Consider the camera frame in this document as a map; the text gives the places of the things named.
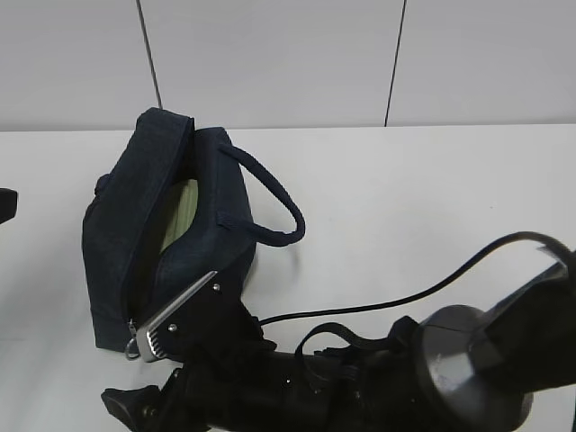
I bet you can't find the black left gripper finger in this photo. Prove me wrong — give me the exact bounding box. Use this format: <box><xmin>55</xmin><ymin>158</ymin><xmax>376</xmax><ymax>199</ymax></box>
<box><xmin>0</xmin><ymin>189</ymin><xmax>17</xmax><ymax>224</ymax></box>

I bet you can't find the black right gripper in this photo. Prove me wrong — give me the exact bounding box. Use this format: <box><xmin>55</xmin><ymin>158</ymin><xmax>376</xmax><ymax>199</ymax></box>
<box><xmin>101</xmin><ymin>272</ymin><xmax>428</xmax><ymax>432</ymax></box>

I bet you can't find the silver zipper pull ring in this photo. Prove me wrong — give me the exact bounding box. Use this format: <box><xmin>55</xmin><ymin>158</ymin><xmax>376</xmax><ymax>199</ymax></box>
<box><xmin>124</xmin><ymin>318</ymin><xmax>141</xmax><ymax>360</ymax></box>

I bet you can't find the dark navy fabric lunch bag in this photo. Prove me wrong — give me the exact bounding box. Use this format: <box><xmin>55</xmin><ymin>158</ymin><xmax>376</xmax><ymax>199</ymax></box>
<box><xmin>81</xmin><ymin>108</ymin><xmax>306</xmax><ymax>352</ymax></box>

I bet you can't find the green lidded lunch box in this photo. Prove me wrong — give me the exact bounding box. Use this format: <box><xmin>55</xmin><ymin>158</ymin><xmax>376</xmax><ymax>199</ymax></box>
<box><xmin>160</xmin><ymin>179</ymin><xmax>199</xmax><ymax>252</ymax></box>

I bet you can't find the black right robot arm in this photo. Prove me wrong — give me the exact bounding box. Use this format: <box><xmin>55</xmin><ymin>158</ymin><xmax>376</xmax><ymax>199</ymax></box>
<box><xmin>102</xmin><ymin>265</ymin><xmax>575</xmax><ymax>431</ymax></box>

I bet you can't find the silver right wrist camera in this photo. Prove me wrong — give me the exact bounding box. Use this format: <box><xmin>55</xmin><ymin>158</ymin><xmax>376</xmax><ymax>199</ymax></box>
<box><xmin>135</xmin><ymin>271</ymin><xmax>218</xmax><ymax>363</ymax></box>

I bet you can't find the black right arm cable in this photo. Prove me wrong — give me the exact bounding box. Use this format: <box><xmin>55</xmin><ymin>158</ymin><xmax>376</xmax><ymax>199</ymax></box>
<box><xmin>259</xmin><ymin>231</ymin><xmax>572</xmax><ymax>325</ymax></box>

